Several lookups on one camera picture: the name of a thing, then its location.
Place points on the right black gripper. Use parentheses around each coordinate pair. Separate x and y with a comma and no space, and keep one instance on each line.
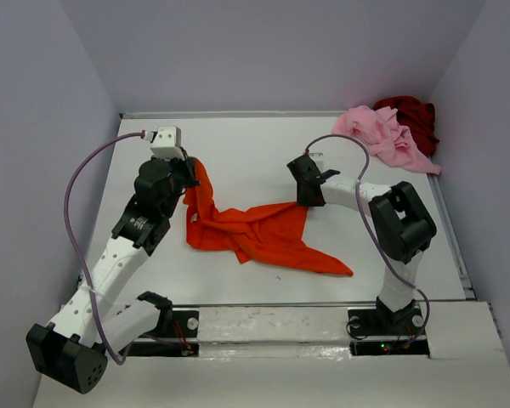
(307,180)

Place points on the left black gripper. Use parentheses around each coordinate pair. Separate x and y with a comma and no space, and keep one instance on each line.
(187,171)

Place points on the orange t shirt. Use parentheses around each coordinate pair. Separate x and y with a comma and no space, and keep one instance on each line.
(269,234)

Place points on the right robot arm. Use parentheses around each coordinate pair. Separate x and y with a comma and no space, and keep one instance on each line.
(399,225)

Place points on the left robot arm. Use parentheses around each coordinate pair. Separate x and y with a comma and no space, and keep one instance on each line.
(75,346)

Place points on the pink t shirt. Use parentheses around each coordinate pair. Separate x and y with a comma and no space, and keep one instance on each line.
(380,132)

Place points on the dark red t shirt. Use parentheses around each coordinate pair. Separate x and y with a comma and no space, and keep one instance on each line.
(419,117)

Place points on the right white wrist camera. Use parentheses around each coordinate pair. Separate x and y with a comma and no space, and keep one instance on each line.
(318,159)

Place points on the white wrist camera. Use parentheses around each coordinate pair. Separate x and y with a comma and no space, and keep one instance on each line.
(318,159)
(165,142)

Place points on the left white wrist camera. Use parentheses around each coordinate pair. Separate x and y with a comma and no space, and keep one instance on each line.
(165,142)

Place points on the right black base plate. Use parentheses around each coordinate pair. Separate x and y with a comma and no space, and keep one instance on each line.
(369,338)

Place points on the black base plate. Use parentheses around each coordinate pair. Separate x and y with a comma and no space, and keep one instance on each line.
(369,338)
(178,339)

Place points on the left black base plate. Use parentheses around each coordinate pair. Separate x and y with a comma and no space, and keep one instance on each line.
(178,339)

